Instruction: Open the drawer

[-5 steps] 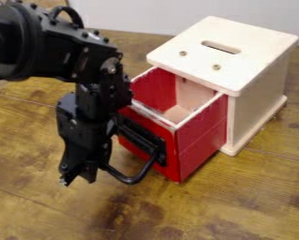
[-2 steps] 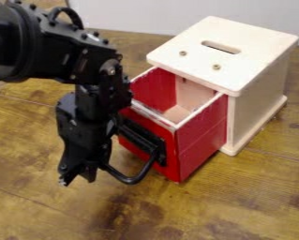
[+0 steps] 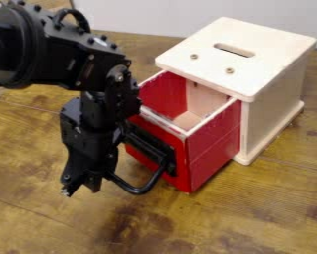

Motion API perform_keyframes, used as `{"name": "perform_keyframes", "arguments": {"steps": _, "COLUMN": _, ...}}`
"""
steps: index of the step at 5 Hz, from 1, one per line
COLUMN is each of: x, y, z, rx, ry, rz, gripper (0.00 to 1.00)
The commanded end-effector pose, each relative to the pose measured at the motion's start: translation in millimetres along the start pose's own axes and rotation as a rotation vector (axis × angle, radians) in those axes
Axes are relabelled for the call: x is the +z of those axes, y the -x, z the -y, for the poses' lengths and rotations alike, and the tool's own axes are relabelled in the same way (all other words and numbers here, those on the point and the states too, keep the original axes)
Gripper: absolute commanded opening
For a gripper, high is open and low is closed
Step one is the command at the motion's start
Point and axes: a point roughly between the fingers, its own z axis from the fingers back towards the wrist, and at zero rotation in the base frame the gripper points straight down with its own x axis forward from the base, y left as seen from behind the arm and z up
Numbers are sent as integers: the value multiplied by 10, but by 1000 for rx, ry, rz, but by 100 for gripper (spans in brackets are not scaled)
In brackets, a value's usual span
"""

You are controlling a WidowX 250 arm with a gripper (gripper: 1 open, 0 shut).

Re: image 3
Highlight red drawer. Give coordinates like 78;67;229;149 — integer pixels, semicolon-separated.
130;71;241;193

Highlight black metal drawer handle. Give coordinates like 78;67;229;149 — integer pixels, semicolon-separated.
108;123;177;195

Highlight white wooden box cabinet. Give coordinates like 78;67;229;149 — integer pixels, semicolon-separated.
156;17;317;165

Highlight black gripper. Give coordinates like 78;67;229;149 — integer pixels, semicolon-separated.
61;98;120;197

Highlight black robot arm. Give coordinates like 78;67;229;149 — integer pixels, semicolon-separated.
0;0;141;196

